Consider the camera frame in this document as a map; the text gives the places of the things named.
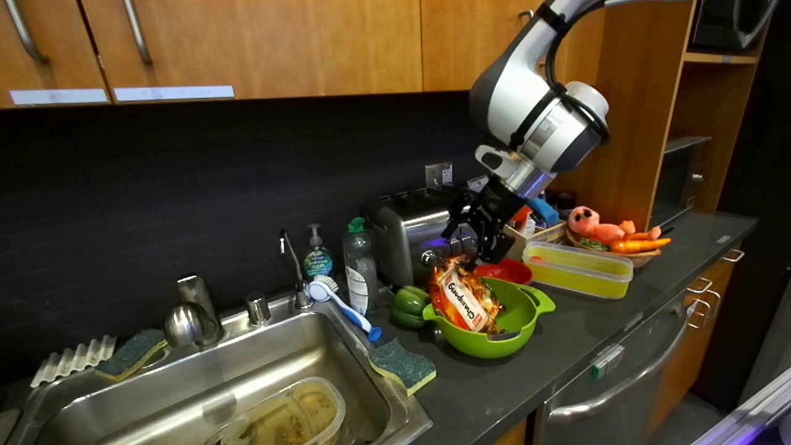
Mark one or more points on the pink plush toy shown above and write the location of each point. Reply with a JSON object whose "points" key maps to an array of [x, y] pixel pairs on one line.
{"points": [[590, 223]]}

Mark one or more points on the stainless steel sink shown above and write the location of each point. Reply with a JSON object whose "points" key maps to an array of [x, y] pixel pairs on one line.
{"points": [[205, 363]]}

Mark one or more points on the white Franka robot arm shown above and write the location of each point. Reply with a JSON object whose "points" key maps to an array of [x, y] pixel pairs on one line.
{"points": [[527, 91]]}

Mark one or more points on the orange toy carrot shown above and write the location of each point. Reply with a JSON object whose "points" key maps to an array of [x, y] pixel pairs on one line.
{"points": [[639, 243]]}

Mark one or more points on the blue white dish brush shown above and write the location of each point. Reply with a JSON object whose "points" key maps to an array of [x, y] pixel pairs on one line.
{"points": [[346, 310]]}

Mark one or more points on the stainless steel dishwasher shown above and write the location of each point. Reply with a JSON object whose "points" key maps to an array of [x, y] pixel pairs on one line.
{"points": [[608, 380]]}

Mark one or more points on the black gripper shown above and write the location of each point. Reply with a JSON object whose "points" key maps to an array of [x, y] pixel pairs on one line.
{"points": [[496, 214]]}

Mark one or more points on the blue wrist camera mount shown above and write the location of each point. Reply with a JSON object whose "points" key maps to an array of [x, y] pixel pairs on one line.
{"points": [[545, 211]]}

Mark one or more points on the silver countertop microwave oven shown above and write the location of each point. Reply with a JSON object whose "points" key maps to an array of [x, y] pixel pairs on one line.
{"points": [[681, 189]]}

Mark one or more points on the wooden lower cabinet drawers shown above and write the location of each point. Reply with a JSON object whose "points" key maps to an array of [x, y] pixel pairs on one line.
{"points": [[713, 322]]}

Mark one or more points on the metal sink faucet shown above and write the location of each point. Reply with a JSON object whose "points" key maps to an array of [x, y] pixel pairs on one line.
{"points": [[291, 261]]}

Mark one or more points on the wooden shelf side panel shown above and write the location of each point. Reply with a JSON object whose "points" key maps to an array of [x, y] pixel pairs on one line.
{"points": [[644, 101]]}

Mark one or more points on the red plastic bowl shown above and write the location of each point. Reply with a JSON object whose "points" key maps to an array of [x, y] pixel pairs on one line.
{"points": [[507, 270]]}

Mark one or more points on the dirty clear food container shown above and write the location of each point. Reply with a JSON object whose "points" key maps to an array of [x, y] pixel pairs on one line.
{"points": [[287, 411]]}

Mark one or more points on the clear plastic water bottle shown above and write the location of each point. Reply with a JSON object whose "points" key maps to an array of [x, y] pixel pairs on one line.
{"points": [[359, 273]]}

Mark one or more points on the green plastic bowl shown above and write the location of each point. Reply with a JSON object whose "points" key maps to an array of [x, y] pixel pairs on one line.
{"points": [[520, 324]]}

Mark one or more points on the wooden cabinet door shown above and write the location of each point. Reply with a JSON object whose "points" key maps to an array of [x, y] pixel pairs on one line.
{"points": [[50, 59], [470, 40], [287, 45]]}

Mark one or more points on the orange instant noodle packet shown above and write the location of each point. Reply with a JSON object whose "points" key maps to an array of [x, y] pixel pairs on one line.
{"points": [[460, 300]]}

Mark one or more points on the stainless steel toaster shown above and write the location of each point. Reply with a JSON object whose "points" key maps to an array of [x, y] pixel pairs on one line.
{"points": [[403, 235]]}

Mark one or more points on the wooden slat crate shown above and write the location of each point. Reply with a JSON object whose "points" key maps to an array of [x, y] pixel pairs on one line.
{"points": [[527, 239]]}

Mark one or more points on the green yellow sponge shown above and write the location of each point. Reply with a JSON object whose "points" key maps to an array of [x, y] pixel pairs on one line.
{"points": [[132, 353], [403, 368]]}

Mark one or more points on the clear rectangular plastic container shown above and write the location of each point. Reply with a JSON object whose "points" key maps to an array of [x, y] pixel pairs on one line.
{"points": [[576, 273]]}

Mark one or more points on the white ribbed rack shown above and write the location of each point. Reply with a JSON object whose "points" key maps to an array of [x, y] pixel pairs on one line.
{"points": [[69, 363]]}

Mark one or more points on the clear soap pump dispenser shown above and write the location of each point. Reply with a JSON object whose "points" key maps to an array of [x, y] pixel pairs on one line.
{"points": [[317, 261]]}

